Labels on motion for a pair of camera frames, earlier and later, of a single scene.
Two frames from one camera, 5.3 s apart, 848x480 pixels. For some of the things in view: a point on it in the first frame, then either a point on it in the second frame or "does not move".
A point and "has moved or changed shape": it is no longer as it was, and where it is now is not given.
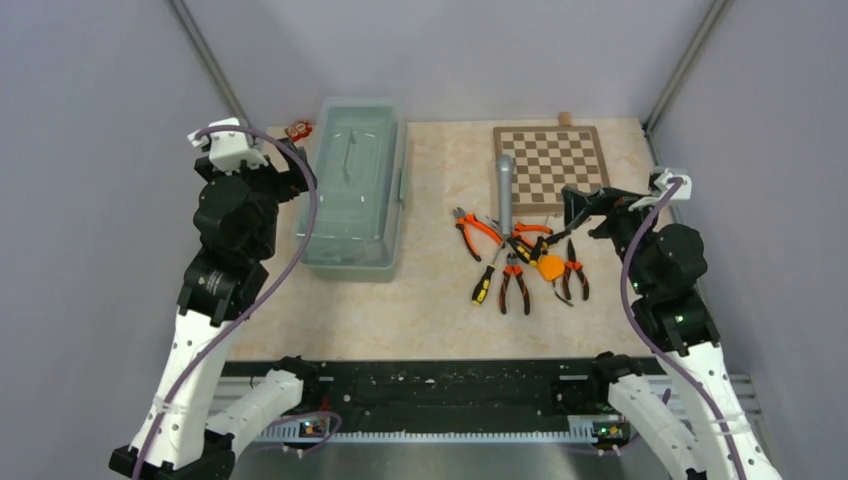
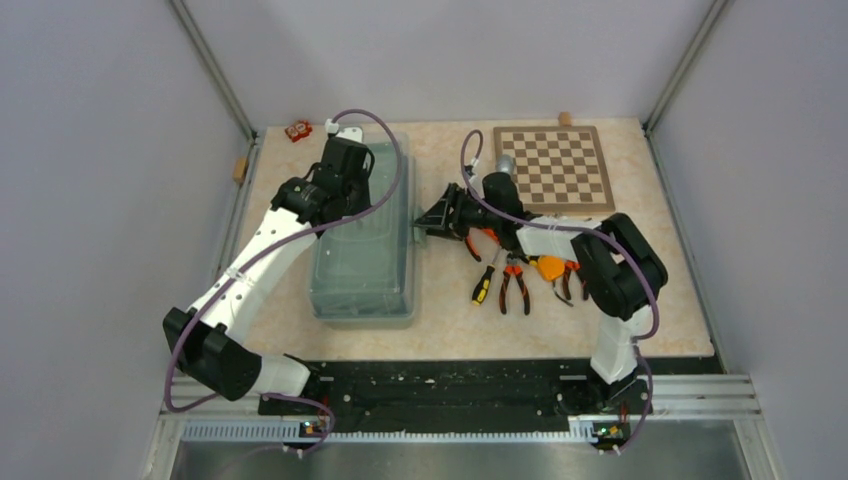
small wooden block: (565, 119) does not move
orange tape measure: (551, 266) does not move
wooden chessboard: (547, 159) does not move
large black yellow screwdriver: (482, 288) does not move
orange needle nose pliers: (569, 266) does not move
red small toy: (298, 131) does not move
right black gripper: (612, 202) → (440, 221)
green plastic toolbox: (363, 181) has moved or changed shape
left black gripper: (290, 181) → (366, 201)
